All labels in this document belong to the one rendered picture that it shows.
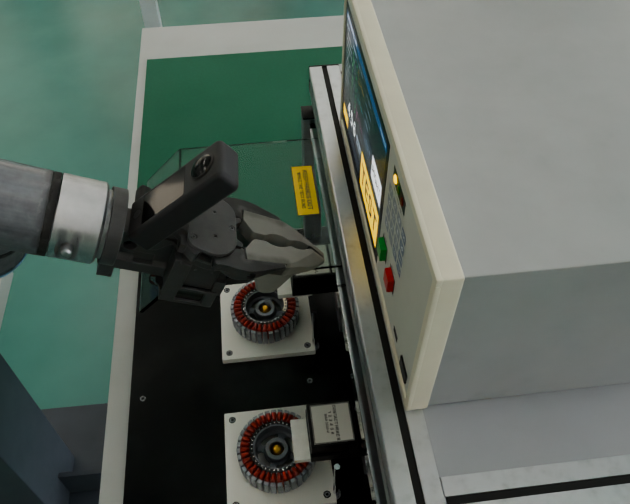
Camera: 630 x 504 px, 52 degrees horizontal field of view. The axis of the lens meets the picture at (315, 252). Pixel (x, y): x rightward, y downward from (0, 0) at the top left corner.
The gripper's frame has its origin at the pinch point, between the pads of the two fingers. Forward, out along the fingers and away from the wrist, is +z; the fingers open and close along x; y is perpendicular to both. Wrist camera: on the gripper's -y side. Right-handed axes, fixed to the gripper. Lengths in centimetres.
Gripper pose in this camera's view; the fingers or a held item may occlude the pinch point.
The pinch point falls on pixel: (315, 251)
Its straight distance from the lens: 64.9
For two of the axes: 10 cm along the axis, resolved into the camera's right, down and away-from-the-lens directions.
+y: -4.2, 6.2, 6.6
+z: 9.0, 1.9, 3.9
